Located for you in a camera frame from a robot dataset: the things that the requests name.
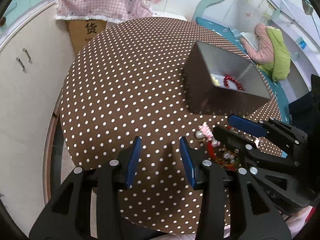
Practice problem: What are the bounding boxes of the cream bead bracelet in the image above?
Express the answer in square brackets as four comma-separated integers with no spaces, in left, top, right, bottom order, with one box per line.
[210,74,223,87]

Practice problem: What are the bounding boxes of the brown cardboard box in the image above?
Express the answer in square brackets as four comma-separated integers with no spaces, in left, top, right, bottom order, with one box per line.
[67,20,106,54]

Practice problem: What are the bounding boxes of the dark red bead bracelet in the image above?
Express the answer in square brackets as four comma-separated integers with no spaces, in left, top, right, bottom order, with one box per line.
[222,74,245,92]

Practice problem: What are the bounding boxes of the grey metal tin box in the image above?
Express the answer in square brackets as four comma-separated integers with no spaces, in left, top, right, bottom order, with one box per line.
[182,41,271,116]

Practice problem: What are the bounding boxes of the pink charm pearl bracelet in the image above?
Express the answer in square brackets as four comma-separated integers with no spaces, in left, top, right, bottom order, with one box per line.
[195,122,222,148]

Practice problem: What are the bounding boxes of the red string charm bracelet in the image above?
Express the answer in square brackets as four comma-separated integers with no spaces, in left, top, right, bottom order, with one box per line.
[206,142,238,172]

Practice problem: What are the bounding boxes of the brown polka dot tablecloth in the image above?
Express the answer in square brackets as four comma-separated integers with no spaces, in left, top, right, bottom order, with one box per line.
[60,16,288,235]

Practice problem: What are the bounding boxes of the teal bed sheet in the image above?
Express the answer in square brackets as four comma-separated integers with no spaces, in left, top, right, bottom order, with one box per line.
[195,17,292,124]

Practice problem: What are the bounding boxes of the pink checkered cover cloth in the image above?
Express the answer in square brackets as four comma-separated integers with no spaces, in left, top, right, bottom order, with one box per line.
[55,0,152,23]

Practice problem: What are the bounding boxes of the pink and green folded quilt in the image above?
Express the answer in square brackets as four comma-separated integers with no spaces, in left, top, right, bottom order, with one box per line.
[242,23,291,82]

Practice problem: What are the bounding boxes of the white cabinet with handles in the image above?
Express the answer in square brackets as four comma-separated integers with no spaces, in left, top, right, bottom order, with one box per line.
[1,0,75,233]

